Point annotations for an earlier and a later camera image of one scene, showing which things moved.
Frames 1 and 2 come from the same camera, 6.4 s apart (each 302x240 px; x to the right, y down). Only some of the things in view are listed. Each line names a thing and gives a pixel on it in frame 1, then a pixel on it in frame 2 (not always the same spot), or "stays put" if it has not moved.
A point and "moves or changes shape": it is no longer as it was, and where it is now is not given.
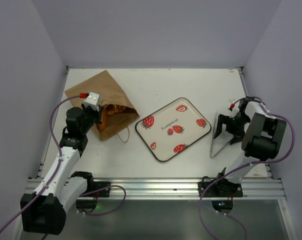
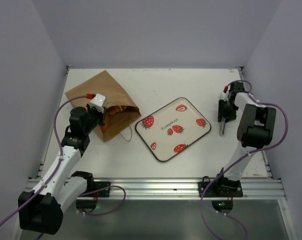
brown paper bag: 110,93 stays put
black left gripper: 98,114 stays put
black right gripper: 231,126 → 224,118
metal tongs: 212,154 moves or changes shape
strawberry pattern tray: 172,128 stays put
